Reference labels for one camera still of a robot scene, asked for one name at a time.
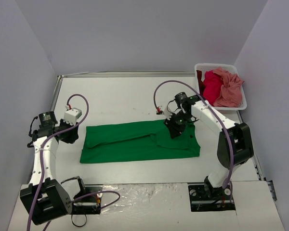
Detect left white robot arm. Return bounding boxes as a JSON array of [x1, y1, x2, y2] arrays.
[[20, 108, 82, 225]]

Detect white plastic basket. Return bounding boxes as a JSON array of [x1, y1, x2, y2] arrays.
[[195, 63, 247, 111]]

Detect red t shirt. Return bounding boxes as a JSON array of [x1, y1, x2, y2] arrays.
[[200, 70, 223, 105]]

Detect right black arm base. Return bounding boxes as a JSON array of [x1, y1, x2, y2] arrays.
[[188, 183, 236, 212]]

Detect pink t shirt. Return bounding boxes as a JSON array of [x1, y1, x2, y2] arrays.
[[213, 67, 244, 107]]

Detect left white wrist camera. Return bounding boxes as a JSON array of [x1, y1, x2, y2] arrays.
[[63, 108, 82, 126]]

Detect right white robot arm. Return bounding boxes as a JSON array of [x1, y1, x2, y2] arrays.
[[164, 92, 254, 199]]

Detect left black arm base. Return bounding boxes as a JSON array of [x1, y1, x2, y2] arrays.
[[64, 184, 103, 215]]

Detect black loop cable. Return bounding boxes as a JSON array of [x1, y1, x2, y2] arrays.
[[71, 211, 88, 227]]

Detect green t shirt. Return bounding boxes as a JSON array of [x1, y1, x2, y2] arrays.
[[80, 120, 200, 164]]

